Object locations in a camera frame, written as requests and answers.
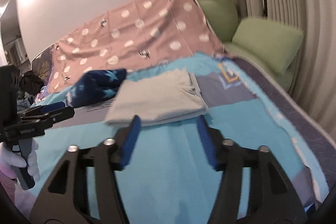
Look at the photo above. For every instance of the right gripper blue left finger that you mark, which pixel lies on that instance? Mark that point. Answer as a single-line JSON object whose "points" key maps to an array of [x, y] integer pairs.
{"points": [[130, 141]]}

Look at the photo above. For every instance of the light grey t-shirt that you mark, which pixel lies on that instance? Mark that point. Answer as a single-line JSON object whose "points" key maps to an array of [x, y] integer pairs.
{"points": [[169, 97]]}

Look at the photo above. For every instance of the pink polka dot sheet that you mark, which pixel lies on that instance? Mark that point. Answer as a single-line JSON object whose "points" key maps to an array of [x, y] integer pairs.
{"points": [[135, 36]]}

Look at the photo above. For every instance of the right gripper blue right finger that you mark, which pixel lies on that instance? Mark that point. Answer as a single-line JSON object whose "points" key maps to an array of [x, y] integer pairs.
{"points": [[207, 142]]}

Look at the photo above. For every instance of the green front pillow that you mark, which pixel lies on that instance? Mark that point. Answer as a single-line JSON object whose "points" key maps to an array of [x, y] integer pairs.
{"points": [[275, 43]]}

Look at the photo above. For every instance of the navy star fleece blanket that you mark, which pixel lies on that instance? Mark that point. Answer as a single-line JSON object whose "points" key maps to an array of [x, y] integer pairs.
{"points": [[95, 86]]}

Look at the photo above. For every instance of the green pillow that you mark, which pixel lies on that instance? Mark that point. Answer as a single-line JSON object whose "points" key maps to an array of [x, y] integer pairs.
{"points": [[222, 16], [275, 43]]}

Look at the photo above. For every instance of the blue grey patterned duvet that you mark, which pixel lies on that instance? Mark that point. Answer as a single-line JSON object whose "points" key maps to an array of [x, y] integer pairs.
{"points": [[194, 141]]}

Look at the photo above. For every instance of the black clothes pile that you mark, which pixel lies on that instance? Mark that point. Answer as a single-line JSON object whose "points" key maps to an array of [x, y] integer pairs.
{"points": [[31, 84]]}

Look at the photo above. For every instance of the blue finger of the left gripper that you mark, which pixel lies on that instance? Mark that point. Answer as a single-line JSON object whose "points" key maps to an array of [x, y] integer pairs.
{"points": [[59, 114], [52, 107]]}

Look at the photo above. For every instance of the green back pillow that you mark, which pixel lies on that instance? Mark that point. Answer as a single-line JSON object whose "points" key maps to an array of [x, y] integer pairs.
{"points": [[222, 16]]}

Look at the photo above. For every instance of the left white gloved hand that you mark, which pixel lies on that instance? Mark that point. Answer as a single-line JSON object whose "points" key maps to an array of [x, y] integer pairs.
{"points": [[9, 160]]}

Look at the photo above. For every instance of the beige curtain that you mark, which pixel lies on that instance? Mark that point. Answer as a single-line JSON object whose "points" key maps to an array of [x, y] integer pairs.
{"points": [[313, 86]]}

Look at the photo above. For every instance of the purple tree pattern pillow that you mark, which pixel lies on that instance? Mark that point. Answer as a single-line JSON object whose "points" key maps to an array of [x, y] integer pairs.
{"points": [[42, 64]]}

